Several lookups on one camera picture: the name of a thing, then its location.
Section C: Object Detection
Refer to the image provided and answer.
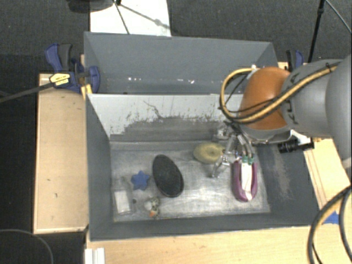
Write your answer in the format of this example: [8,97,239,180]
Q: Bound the grey metal bin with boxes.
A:
[83,31,320,240]

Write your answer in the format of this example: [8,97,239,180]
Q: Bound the yellow-green round sponge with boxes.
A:
[192,142,227,164]

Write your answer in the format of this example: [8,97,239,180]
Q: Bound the black cylinder on white bracket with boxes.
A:
[277,130,315,154]

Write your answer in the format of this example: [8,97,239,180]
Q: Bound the clear glass bottle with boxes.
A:
[113,175,136,216]

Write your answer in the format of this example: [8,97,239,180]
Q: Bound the pale wood flat board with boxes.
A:
[33,73,90,235]

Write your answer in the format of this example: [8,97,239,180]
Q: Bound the black oval brush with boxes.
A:
[152,154,185,199]

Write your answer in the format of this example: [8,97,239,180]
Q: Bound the small grey and orange toy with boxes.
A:
[143,196,162,219]

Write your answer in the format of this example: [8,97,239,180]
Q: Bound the purple and white toy eggplant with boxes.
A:
[231,158,259,203]

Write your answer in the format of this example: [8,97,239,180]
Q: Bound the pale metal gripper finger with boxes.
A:
[215,156,230,178]
[210,154,227,178]

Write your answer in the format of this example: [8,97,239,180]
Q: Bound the blue star-shaped toy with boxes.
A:
[130,170,151,191]

